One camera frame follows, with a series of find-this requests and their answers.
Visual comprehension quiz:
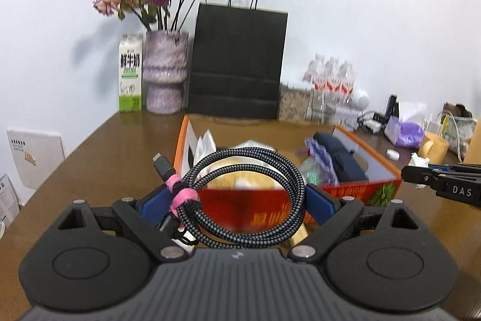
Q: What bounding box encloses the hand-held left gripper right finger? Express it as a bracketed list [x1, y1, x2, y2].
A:
[288, 183, 421, 263]

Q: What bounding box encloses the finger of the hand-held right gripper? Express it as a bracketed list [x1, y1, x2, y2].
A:
[426, 162, 481, 176]
[400, 165, 452, 191]

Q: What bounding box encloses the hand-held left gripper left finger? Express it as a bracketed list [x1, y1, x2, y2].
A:
[56, 184, 189, 263]

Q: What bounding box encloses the white tissue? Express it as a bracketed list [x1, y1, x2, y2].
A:
[407, 153, 431, 191]

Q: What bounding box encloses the orange cardboard box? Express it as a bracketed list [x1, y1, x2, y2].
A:
[173, 113, 403, 228]

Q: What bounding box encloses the braided charging cable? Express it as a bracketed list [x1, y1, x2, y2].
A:
[152, 147, 307, 250]

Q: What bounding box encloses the wooden desktop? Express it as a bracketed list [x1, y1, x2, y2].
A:
[0, 112, 481, 321]

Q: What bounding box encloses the yellow mug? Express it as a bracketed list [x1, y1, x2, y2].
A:
[418, 132, 450, 166]

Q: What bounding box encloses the brown green paper bag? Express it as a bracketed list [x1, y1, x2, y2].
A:
[441, 102, 477, 153]

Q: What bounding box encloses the purple tissue pack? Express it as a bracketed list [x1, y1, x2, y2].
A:
[384, 101, 428, 150]

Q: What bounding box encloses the purple knitted cloth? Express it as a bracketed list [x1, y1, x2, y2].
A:
[295, 138, 339, 184]

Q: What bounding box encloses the dark blue pouch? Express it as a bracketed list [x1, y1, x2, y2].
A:
[313, 132, 369, 182]

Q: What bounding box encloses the white paper packet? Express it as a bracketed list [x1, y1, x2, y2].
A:
[193, 129, 219, 177]

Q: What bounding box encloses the white printed tin box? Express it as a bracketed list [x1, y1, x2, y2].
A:
[334, 106, 360, 131]

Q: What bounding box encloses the clear glass cup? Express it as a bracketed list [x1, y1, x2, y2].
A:
[310, 91, 337, 125]

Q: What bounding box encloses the white round speaker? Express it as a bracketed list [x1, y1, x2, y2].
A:
[351, 88, 371, 110]

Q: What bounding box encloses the clear container of seeds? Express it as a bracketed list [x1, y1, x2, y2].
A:
[278, 82, 315, 122]

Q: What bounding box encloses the clear water bottle red label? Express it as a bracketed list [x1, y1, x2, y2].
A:
[325, 57, 341, 97]
[304, 54, 326, 96]
[338, 61, 356, 100]

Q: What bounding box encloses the white flat board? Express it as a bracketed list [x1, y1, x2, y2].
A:
[7, 125, 67, 191]

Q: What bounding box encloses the white green milk carton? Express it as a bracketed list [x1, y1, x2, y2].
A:
[118, 34, 144, 113]

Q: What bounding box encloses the purple mottled ceramic vase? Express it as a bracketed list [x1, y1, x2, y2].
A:
[142, 29, 189, 115]

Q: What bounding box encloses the black paper bag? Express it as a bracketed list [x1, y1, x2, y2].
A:
[187, 0, 289, 121]

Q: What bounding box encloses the white power adapter with cables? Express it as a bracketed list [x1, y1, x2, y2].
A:
[360, 110, 388, 134]

